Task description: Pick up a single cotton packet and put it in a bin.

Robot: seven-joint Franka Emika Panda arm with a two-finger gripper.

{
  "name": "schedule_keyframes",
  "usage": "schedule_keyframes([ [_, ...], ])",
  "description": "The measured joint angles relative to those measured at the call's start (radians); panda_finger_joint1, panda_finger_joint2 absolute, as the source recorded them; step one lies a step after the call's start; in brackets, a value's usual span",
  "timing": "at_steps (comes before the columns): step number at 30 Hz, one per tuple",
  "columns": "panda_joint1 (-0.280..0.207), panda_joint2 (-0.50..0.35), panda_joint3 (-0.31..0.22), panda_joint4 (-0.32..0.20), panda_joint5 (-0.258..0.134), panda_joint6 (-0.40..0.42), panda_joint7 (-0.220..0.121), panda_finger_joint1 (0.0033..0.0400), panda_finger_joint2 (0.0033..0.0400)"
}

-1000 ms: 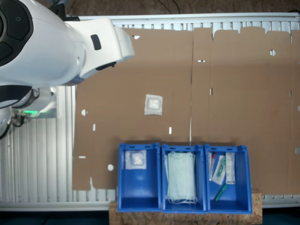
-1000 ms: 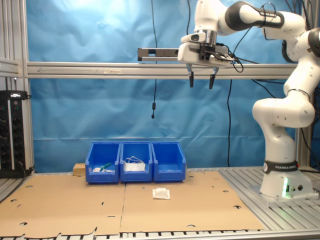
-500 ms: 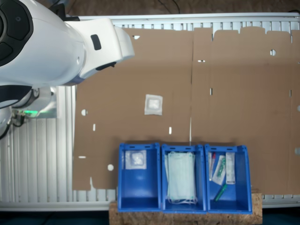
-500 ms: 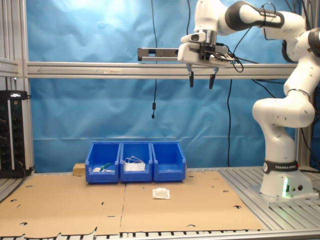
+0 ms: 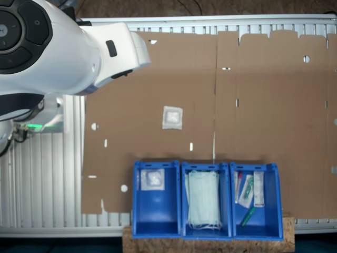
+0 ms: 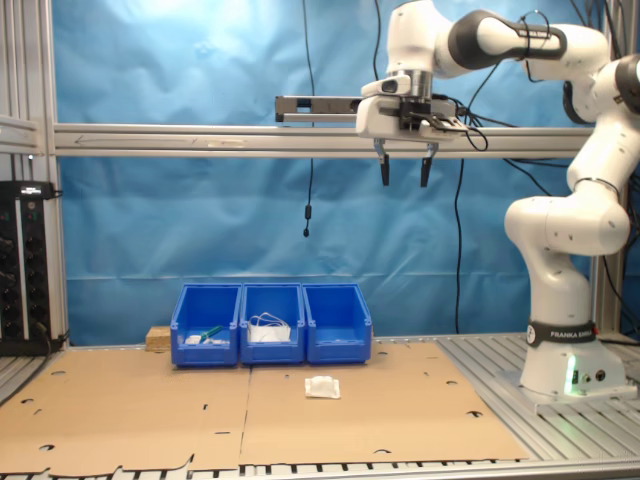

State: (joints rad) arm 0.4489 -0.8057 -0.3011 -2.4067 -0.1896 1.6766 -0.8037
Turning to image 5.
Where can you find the white cotton packet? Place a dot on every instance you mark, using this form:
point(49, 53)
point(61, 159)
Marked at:
point(172, 117)
point(152, 179)

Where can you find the blue bin holding cotton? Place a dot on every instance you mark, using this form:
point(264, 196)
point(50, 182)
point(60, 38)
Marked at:
point(158, 210)

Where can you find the stack of white masks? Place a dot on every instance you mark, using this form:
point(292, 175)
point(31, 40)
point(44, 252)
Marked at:
point(204, 200)

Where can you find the clear packet with red tube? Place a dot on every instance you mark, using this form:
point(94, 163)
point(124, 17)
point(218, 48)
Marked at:
point(239, 184)

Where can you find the long white printed packet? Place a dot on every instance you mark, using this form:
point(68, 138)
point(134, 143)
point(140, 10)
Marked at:
point(259, 189)

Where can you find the blue bin holding masks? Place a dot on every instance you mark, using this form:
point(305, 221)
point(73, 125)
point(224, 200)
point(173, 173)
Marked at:
point(202, 234)

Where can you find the green syringe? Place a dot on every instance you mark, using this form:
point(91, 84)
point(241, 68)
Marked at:
point(248, 216)

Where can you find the chipboard wood block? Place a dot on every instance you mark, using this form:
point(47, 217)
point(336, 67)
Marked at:
point(205, 246)

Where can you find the blue bin holding syringes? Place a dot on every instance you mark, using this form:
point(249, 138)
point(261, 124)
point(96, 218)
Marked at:
point(268, 218)

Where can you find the black camera box on bracket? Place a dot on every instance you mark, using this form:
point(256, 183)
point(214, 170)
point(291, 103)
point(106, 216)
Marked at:
point(84, 23)

